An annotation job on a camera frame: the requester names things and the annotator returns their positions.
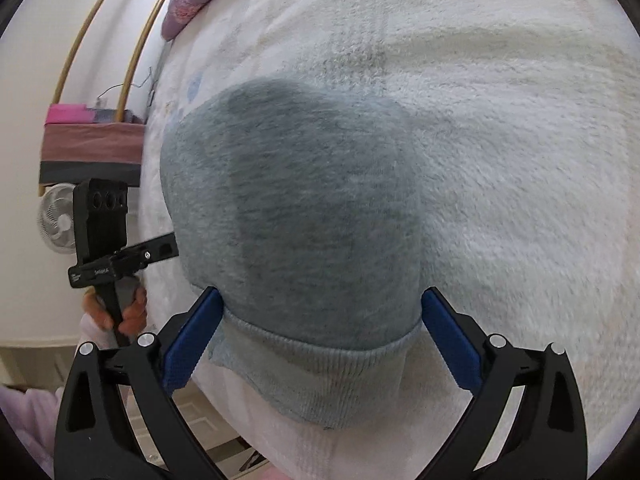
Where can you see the person's pink trousers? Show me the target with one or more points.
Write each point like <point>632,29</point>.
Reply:
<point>30,425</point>

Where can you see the grey zip hoodie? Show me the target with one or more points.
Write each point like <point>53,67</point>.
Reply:
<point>300,210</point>

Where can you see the pink striped towel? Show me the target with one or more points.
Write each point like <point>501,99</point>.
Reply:
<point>90,145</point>

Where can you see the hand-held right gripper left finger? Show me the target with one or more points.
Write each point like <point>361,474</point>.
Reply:
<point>192,340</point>

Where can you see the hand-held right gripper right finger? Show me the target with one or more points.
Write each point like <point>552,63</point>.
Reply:
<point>450,340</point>

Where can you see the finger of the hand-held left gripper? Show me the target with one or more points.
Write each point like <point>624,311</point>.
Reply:
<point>157,250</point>

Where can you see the wooden rail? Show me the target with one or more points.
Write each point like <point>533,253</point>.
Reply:
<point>80,40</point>
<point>137,45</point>

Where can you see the white fuzzy bed blanket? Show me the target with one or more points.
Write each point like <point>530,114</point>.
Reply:
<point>500,135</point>

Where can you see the person's left hand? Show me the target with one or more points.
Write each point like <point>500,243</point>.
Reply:
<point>134,317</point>

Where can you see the white electric fan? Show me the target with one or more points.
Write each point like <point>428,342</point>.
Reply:
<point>57,220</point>

